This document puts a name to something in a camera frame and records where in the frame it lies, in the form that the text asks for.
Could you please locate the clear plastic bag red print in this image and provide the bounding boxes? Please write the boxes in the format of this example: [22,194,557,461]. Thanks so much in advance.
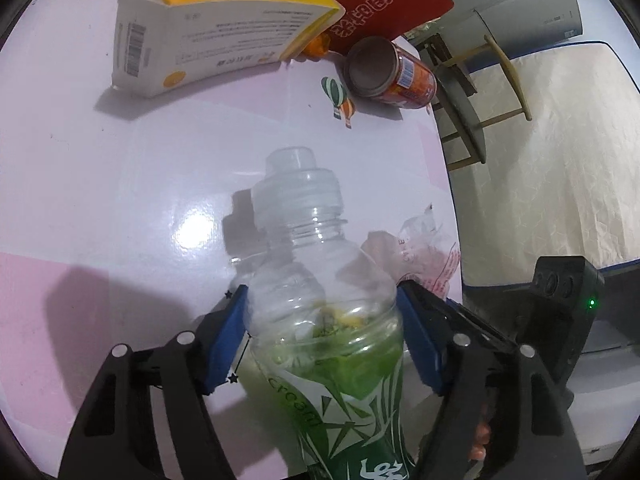
[361,204,461,299]

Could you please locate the white mattress blue trim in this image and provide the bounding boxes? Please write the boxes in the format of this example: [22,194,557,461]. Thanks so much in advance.
[450,42,639,287]

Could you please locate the grey refrigerator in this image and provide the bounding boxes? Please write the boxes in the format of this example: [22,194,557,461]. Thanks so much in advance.
[434,0,582,56]

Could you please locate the wooden chair black seat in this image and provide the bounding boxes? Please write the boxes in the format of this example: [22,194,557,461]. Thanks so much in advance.
[418,34,533,172]

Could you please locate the green label plastic bottle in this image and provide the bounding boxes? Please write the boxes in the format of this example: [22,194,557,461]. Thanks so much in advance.
[245,148,413,479]

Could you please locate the red drink can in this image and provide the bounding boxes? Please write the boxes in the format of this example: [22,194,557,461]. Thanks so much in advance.
[344,37,437,110]

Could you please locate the white yellow medicine box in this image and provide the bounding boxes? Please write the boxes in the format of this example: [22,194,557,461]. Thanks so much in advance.
[112,0,345,98]

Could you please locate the person's right hand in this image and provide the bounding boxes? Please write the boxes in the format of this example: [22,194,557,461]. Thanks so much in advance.
[469,403,491,462]

